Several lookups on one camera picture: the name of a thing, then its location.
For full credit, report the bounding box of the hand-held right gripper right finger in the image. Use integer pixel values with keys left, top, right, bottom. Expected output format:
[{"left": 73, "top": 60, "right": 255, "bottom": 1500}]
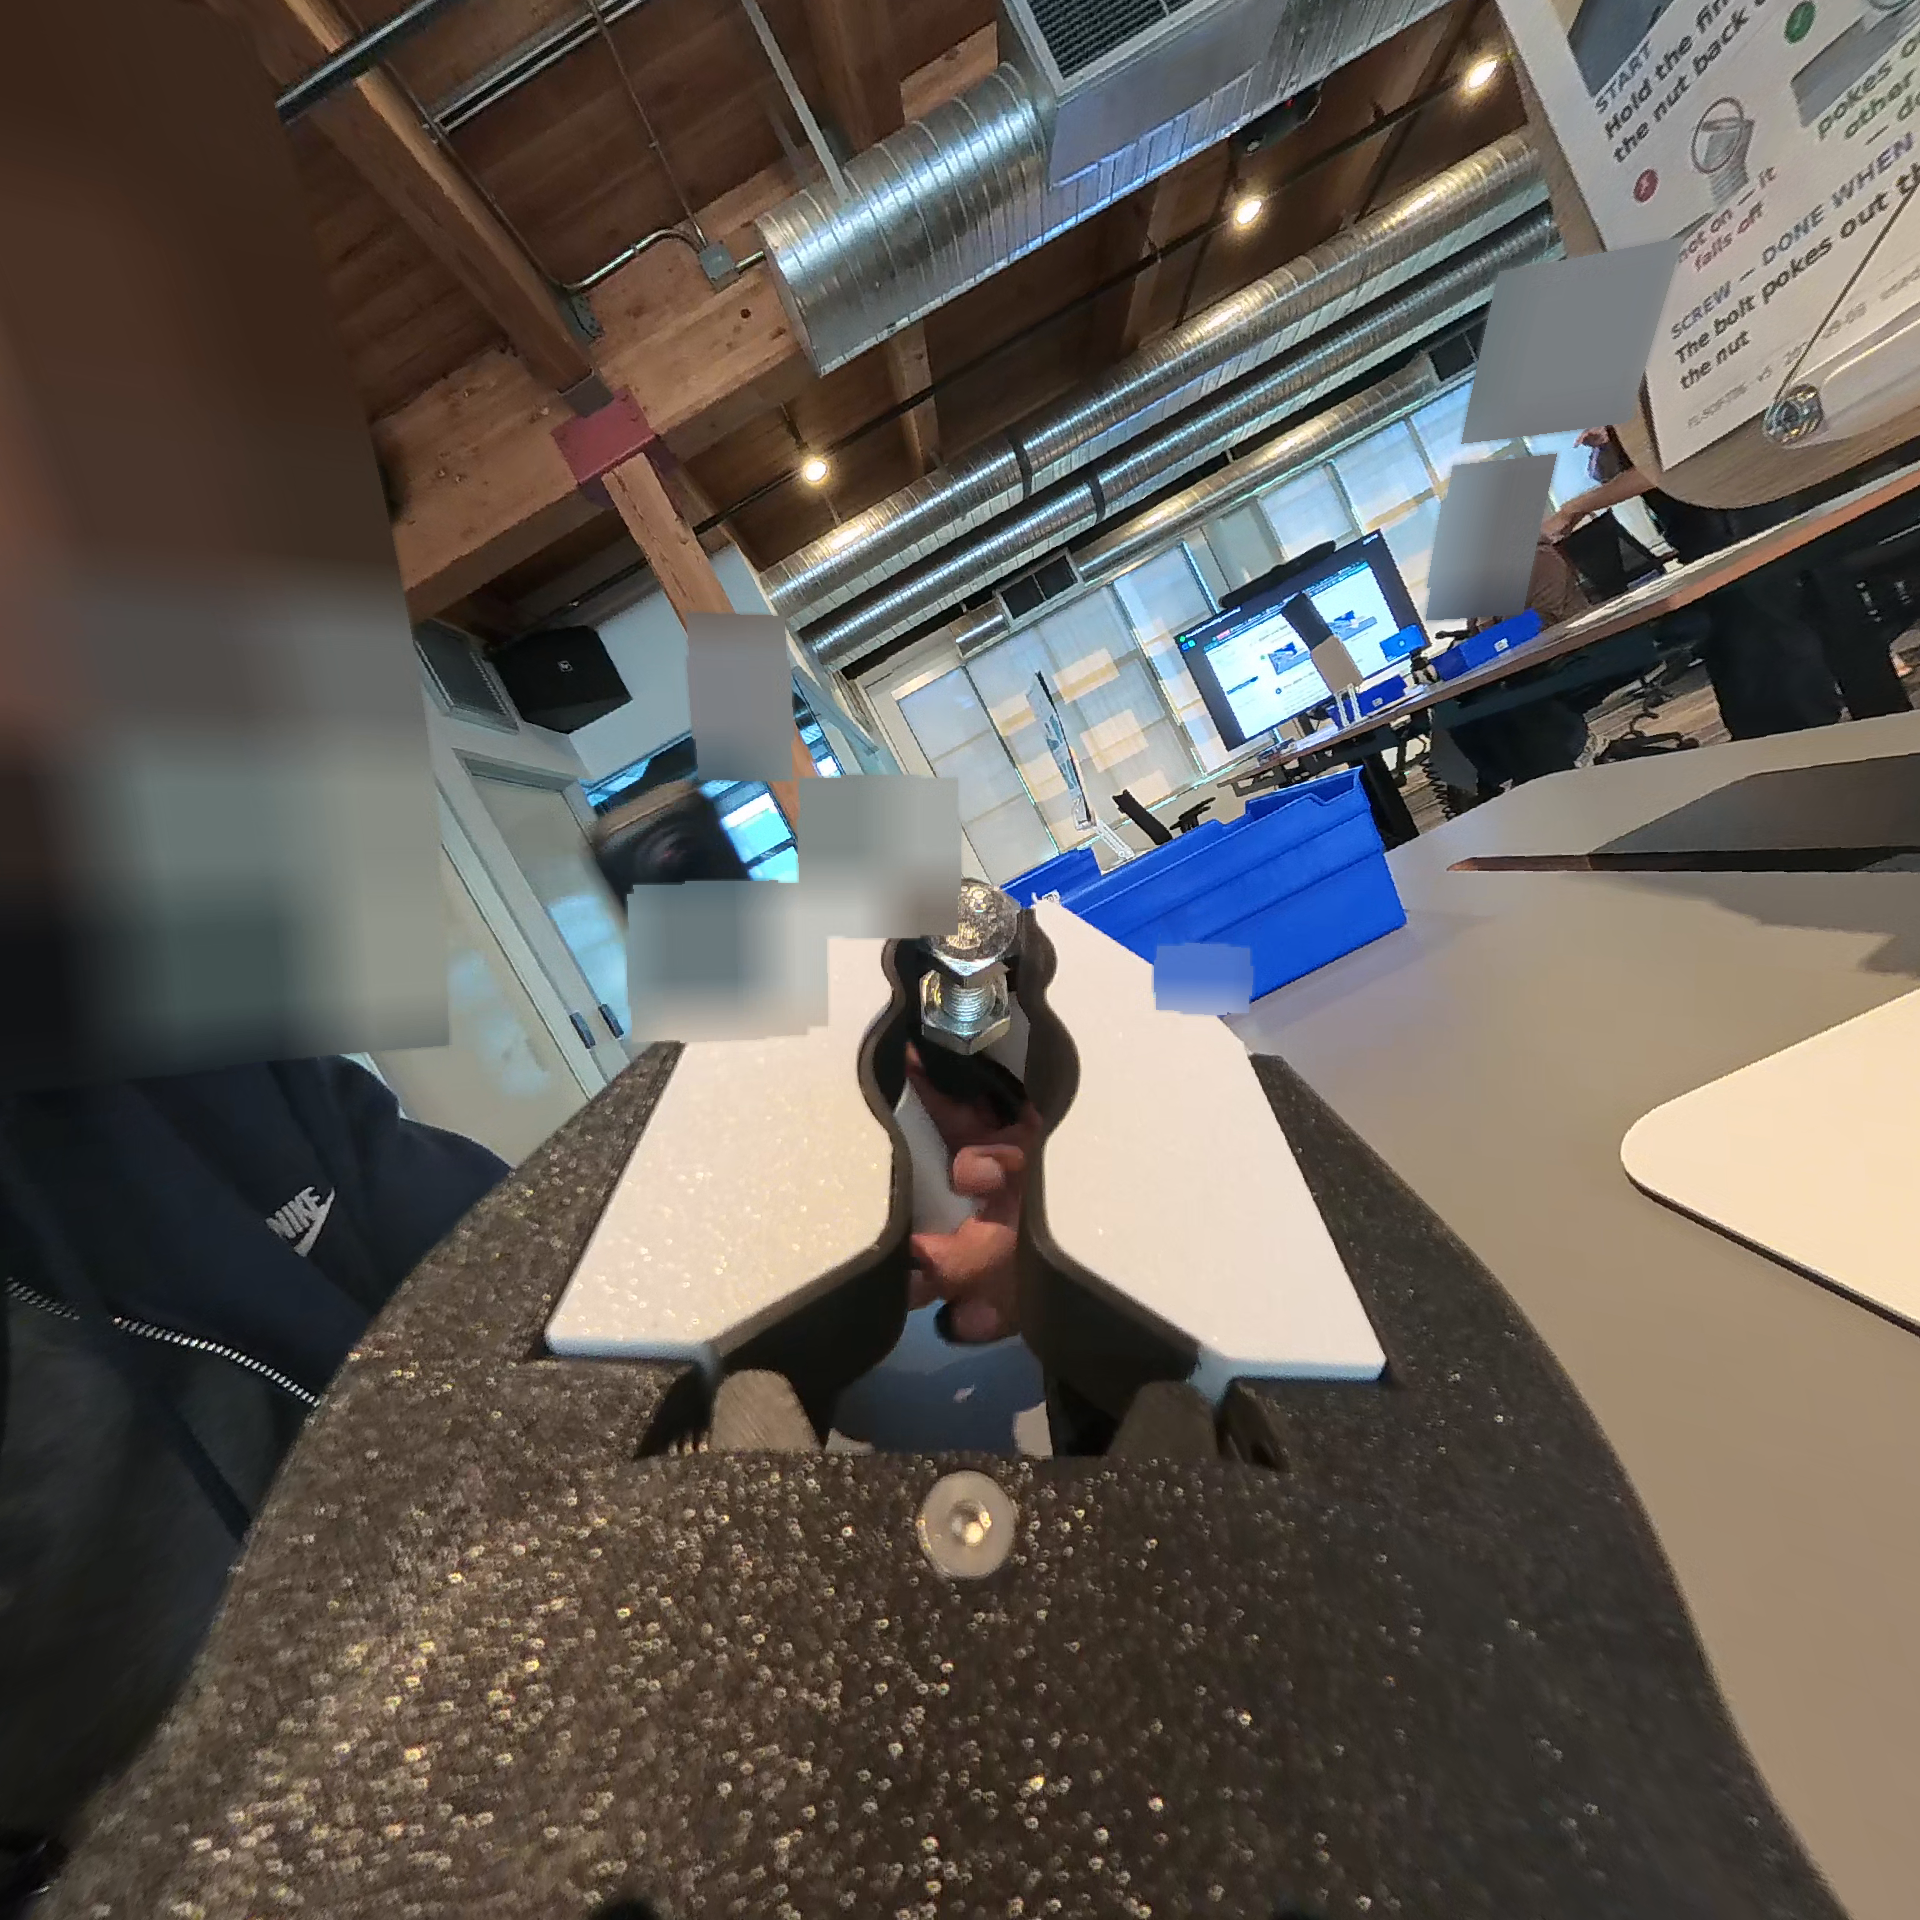
[{"left": 1020, "top": 895, "right": 1392, "bottom": 1452}]

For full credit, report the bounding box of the long wooden desk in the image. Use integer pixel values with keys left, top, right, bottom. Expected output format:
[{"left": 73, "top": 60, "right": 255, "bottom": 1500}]
[{"left": 1222, "top": 464, "right": 1920, "bottom": 812}]

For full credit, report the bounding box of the long silver air duct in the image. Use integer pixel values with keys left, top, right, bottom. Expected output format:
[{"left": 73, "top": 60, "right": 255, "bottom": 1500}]
[
  {"left": 796, "top": 201, "right": 1561, "bottom": 677},
  {"left": 756, "top": 134, "right": 1546, "bottom": 617}
]

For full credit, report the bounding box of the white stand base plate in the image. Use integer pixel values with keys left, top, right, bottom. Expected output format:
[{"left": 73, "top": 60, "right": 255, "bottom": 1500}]
[{"left": 1620, "top": 989, "right": 1920, "bottom": 1337}]

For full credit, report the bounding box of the white door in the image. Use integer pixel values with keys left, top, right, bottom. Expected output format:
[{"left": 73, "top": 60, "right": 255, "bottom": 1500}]
[{"left": 450, "top": 749, "right": 633, "bottom": 1103}]

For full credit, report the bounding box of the person's dark jacket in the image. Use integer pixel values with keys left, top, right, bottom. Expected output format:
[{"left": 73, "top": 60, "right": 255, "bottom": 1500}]
[{"left": 0, "top": 1055, "right": 512, "bottom": 1863}]

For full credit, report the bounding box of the person's left hand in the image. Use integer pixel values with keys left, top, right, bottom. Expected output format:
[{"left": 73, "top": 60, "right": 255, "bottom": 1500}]
[{"left": 908, "top": 1141, "right": 1039, "bottom": 1347}]

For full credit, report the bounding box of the black wall speaker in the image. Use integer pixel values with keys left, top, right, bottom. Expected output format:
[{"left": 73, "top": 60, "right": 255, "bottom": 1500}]
[{"left": 496, "top": 621, "right": 633, "bottom": 735}]

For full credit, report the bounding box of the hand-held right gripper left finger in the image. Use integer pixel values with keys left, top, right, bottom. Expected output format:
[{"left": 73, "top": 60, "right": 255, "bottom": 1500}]
[{"left": 544, "top": 936, "right": 917, "bottom": 1452}]

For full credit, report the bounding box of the blue plastic bin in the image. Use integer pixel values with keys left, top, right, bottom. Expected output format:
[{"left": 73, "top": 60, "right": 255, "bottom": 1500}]
[
  {"left": 1000, "top": 766, "right": 1407, "bottom": 1004},
  {"left": 1430, "top": 607, "right": 1546, "bottom": 677}
]

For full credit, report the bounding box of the steel hex nut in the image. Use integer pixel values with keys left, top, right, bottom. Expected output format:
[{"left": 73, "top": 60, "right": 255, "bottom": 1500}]
[{"left": 913, "top": 966, "right": 1024, "bottom": 1055}]

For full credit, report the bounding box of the large silver air duct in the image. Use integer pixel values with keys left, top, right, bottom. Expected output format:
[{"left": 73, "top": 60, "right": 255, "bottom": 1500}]
[{"left": 753, "top": 65, "right": 1052, "bottom": 377}]

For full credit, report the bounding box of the wooden sign board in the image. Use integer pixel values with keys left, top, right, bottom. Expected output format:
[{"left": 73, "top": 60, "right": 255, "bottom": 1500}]
[{"left": 1496, "top": 0, "right": 1920, "bottom": 511}]

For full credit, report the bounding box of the steel hex bolt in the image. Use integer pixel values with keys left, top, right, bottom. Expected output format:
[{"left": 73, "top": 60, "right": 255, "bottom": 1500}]
[{"left": 932, "top": 873, "right": 1029, "bottom": 984}]

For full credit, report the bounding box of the large wall monitor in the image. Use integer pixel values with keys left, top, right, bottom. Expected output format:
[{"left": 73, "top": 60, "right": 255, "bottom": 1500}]
[{"left": 1176, "top": 537, "right": 1430, "bottom": 747}]

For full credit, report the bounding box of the printed instruction sheet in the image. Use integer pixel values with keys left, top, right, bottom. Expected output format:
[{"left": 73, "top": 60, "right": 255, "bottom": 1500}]
[{"left": 1558, "top": 0, "right": 1920, "bottom": 444}]

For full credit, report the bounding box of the wooden support post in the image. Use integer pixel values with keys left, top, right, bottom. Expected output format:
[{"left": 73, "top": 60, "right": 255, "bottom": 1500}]
[{"left": 554, "top": 382, "right": 798, "bottom": 782}]

